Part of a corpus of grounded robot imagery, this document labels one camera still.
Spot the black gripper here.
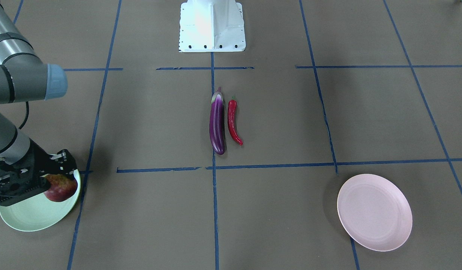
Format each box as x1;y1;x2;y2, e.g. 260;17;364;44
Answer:
0;141;77;207

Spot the red-green pomegranate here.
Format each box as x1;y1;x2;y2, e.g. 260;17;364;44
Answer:
44;174;77;203

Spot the red chili pepper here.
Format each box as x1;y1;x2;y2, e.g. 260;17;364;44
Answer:
227;96;243;146

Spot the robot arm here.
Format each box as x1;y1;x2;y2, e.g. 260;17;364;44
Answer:
0;2;77;207

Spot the green plate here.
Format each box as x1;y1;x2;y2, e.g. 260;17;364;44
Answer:
0;170;81;232

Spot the purple eggplant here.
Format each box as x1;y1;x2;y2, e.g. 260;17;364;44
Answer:
209;87;225;155

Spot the pink plate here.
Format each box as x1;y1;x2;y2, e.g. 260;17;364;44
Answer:
337;173;413;252

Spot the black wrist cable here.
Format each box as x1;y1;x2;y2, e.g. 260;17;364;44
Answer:
18;101;30;130

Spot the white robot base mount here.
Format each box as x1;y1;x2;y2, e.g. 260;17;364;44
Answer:
178;0;246;53

